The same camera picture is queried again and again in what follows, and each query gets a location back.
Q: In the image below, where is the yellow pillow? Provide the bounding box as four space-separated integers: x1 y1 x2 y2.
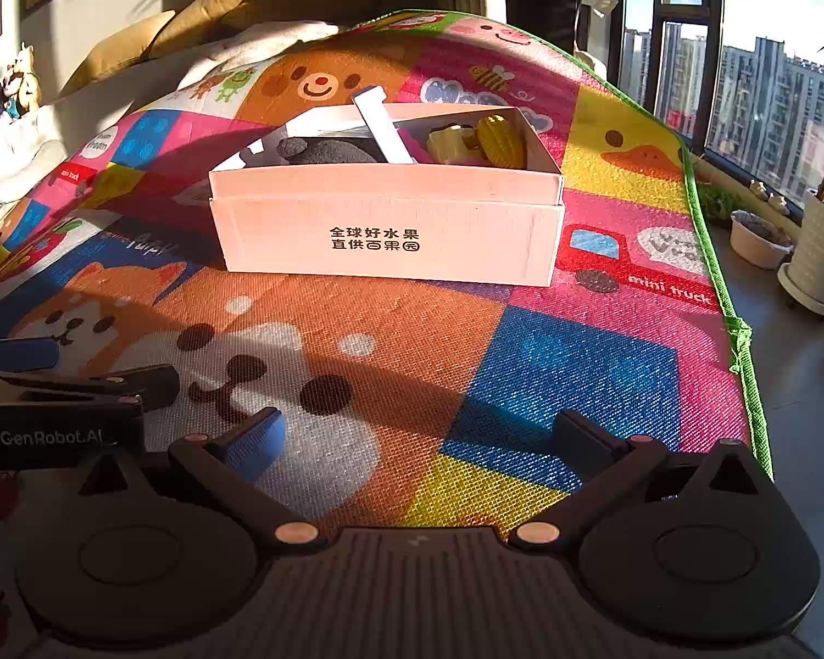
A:
58 10 176 93
223 0 358 32
147 0 265 56

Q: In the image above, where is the white cushion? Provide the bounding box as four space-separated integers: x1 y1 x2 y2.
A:
0 116 66 203

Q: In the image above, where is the cream toy piece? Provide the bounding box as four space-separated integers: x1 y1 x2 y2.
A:
427 122 483 167

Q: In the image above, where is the cream blanket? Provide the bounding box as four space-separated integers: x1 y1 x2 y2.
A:
171 20 348 93

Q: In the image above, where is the white basin planter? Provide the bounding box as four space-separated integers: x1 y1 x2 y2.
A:
730 209 794 271

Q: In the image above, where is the pale pink cardboard box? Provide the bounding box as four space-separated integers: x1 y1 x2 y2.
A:
208 86 565 287

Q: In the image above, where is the teddy bear plush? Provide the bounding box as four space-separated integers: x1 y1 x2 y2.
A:
3 42 42 118

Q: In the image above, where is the yellow toy corn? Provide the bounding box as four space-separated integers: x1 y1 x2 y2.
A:
475 114 527 170

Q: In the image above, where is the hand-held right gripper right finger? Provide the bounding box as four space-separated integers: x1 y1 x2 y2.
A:
510 410 758 551

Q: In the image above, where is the low green plant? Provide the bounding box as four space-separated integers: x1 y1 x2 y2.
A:
693 178 743 224

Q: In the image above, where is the white cardboard strip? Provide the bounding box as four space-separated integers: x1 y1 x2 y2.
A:
352 87 417 166

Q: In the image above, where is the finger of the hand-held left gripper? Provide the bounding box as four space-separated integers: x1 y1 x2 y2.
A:
62 365 181 413
0 336 62 373

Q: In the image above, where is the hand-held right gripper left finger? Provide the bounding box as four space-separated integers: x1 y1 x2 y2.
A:
75 406 321 551

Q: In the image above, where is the dark framed window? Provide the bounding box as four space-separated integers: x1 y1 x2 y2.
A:
618 0 824 221

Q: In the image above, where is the colourful cartoon play mat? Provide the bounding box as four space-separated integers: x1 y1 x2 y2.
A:
0 10 776 653

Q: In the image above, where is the large white plant pot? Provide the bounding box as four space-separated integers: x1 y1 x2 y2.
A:
777 188 824 317

